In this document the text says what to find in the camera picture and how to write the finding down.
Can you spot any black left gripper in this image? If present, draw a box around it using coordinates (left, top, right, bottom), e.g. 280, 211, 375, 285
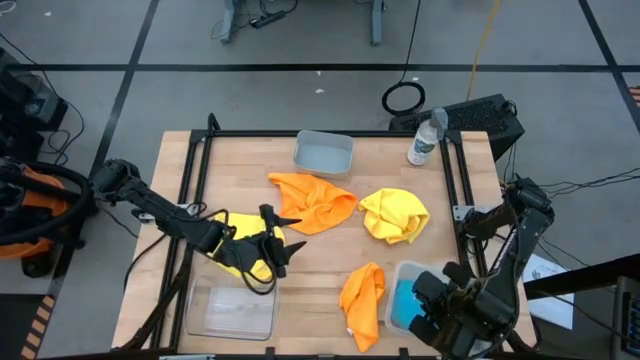
219, 203, 307, 279

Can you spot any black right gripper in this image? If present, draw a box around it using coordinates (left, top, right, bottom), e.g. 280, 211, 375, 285
409, 260, 484, 354

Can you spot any yellow microfiber towel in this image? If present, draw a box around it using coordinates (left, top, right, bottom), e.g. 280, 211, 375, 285
212, 211, 287, 282
357, 187, 431, 246

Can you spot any blue microfiber towel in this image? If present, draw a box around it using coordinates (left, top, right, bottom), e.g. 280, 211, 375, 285
390, 278, 426, 330

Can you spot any orange microfiber towel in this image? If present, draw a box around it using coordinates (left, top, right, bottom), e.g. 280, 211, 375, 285
338, 261, 387, 354
267, 172, 359, 236

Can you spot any clear plastic bin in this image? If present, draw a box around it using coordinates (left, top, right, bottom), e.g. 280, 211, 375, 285
183, 272, 281, 342
383, 258, 494, 359

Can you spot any grey plastic bin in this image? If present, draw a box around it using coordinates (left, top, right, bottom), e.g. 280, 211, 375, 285
292, 128, 355, 180

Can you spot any white paper sheet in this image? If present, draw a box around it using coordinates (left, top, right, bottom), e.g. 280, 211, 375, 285
521, 252, 576, 331

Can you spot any white spray bottle grey trigger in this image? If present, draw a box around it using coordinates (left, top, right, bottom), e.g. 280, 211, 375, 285
406, 106, 450, 167

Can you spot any black beam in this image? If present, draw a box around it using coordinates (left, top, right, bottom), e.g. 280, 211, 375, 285
523, 252, 640, 301

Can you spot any grey control device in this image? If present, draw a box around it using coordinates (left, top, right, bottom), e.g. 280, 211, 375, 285
610, 275, 640, 360

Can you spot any black perforated computer tower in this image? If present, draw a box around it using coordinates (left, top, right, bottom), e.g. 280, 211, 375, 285
388, 93, 526, 162

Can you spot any black power strip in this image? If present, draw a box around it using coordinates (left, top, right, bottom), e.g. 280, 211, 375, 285
248, 9, 288, 30

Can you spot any grey desk leg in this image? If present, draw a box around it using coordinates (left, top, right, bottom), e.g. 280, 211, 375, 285
369, 0, 389, 47
219, 0, 242, 46

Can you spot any black equipment case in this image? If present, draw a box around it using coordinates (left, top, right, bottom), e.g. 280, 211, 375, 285
0, 47, 70, 161

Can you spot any black metal table frame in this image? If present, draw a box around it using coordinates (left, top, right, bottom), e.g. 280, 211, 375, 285
149, 112, 501, 360

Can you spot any black coiled cable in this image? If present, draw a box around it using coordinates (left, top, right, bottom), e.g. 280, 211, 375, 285
381, 0, 427, 117

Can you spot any orange shop vacuum black hose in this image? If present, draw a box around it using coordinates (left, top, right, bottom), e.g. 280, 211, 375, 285
0, 155, 100, 279

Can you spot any yellow extension cable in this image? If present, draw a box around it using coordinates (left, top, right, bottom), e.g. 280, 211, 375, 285
465, 0, 503, 101

